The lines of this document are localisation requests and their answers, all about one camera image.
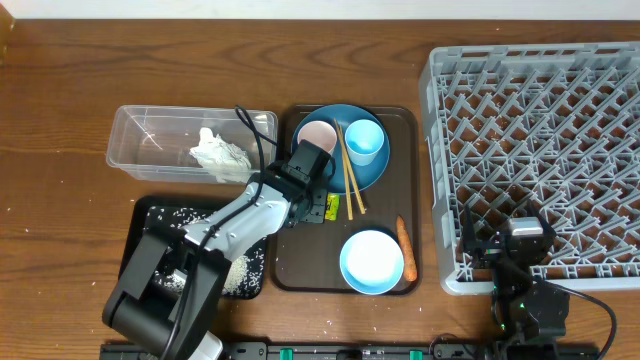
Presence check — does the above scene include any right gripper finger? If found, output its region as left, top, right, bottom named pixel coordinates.
left=525, top=200, right=554, bottom=233
left=461, top=205, right=477, bottom=245

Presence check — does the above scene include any green snack wrapper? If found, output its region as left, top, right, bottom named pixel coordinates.
left=324, top=193, right=340, bottom=221

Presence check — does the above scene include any light blue bowl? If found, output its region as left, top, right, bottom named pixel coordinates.
left=339, top=230, right=404, bottom=295

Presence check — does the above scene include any white napkin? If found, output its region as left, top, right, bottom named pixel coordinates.
left=189, top=127, right=251, bottom=183

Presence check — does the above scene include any white rice pile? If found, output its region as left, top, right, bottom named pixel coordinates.
left=143, top=206, right=267, bottom=299

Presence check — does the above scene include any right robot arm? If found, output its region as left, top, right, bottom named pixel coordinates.
left=461, top=202, right=569, bottom=359

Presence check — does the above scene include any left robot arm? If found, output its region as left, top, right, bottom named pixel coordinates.
left=102, top=140, right=334, bottom=359

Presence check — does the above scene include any grey dishwasher rack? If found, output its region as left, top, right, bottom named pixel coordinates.
left=419, top=42, right=639, bottom=295

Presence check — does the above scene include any black waste tray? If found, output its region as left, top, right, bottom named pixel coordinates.
left=118, top=195, right=272, bottom=300

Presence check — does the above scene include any brown serving tray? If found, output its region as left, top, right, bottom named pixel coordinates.
left=269, top=105, right=421, bottom=294

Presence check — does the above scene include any orange carrot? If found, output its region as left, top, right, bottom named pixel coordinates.
left=396, top=215, right=418, bottom=282

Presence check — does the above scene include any pink cup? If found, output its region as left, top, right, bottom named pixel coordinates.
left=296, top=121, right=338, bottom=155

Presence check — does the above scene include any dark blue plate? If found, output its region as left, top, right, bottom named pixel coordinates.
left=285, top=104, right=391, bottom=190

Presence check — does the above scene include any right wooden chopstick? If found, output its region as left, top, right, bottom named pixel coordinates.
left=346, top=147, right=366, bottom=215

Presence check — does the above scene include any wooden chopstick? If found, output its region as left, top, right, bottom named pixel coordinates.
left=333, top=118, right=353, bottom=221
left=346, top=147, right=366, bottom=215

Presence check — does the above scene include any left wooden chopstick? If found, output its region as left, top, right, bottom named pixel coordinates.
left=333, top=118, right=353, bottom=221

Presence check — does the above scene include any light blue cup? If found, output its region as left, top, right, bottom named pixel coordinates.
left=345, top=119, right=385, bottom=166

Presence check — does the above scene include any clear plastic bin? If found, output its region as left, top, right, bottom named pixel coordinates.
left=106, top=105, right=278, bottom=184

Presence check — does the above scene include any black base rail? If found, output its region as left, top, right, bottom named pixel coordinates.
left=219, top=342, right=599, bottom=360

